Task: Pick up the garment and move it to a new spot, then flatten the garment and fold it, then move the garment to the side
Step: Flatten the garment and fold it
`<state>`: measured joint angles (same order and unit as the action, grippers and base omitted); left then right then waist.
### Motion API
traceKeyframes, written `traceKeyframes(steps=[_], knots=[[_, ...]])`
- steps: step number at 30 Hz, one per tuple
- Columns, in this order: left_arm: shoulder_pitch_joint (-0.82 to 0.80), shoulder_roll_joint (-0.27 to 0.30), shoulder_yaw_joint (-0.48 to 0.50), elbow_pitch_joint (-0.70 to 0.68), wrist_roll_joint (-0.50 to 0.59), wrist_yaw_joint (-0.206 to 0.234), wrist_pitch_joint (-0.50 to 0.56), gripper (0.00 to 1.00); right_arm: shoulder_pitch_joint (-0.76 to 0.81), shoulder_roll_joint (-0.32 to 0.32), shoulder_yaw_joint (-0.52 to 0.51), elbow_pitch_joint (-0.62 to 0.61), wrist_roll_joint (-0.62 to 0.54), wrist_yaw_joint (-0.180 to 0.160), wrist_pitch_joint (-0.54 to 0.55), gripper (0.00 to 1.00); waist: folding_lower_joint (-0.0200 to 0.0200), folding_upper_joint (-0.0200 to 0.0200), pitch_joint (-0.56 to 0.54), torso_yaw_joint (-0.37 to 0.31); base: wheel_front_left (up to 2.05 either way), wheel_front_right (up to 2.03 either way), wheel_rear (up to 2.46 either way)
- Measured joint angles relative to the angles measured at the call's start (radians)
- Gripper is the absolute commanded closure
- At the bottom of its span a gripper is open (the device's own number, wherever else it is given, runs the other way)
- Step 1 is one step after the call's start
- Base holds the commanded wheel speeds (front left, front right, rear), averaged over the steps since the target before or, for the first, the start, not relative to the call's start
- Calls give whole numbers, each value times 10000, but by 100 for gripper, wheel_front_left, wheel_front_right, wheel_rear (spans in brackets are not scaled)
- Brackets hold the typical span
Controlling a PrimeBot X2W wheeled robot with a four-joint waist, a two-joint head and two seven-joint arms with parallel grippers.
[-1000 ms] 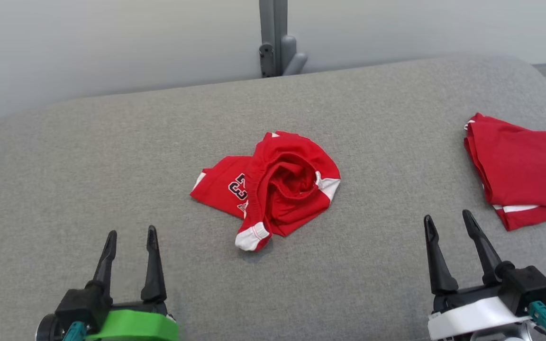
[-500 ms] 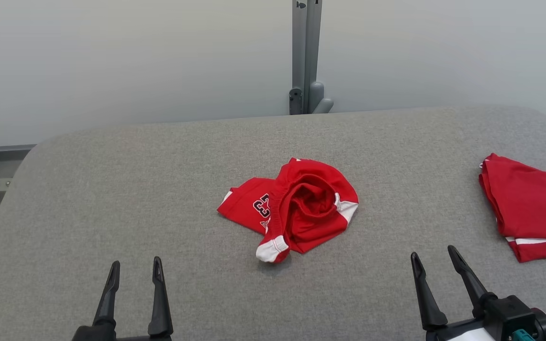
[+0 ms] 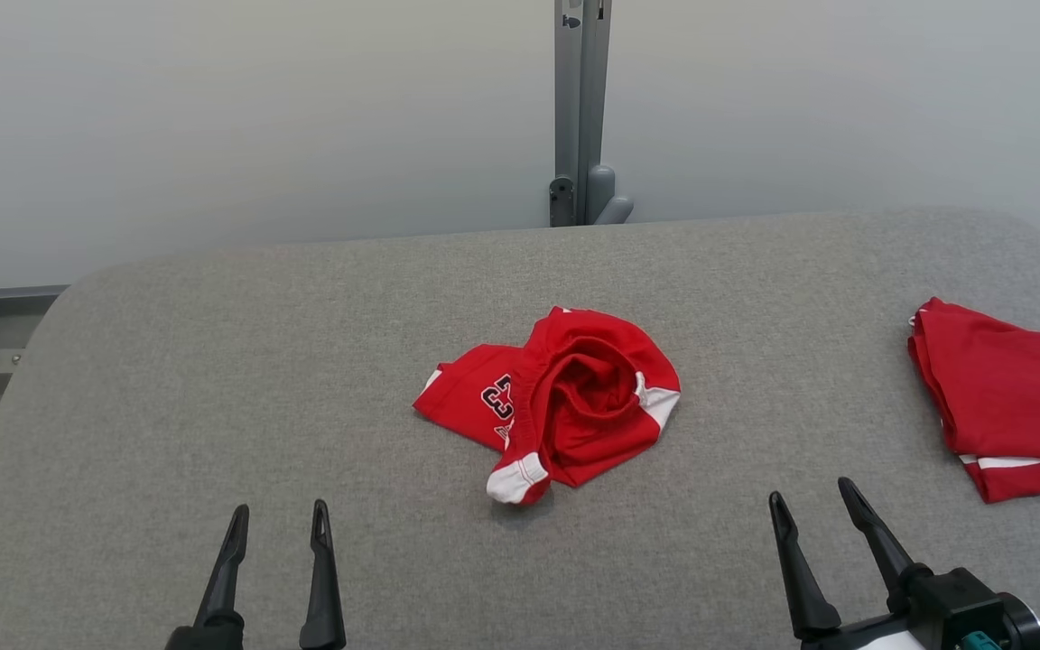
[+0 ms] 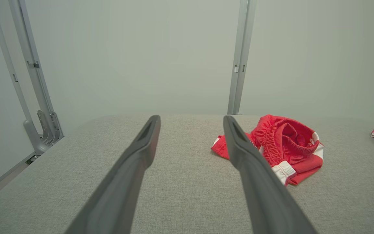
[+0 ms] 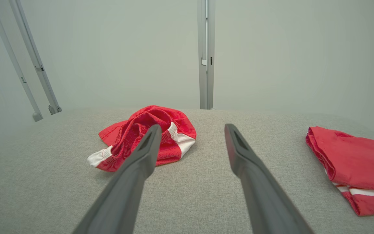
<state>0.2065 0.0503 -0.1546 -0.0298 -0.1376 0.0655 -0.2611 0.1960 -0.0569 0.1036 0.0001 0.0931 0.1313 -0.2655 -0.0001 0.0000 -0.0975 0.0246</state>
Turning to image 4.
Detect grey double metal frame post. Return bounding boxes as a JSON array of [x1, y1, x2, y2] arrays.
[[227, 0, 258, 115]]

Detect red shorts with white stripe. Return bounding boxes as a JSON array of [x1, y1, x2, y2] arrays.
[[211, 114, 324, 186]]

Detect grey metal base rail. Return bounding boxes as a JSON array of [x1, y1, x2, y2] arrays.
[[0, 153, 41, 199]]

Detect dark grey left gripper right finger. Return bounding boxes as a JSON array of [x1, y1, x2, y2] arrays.
[[223, 115, 318, 234]]

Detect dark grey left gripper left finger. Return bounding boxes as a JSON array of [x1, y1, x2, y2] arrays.
[[64, 115, 161, 234]]

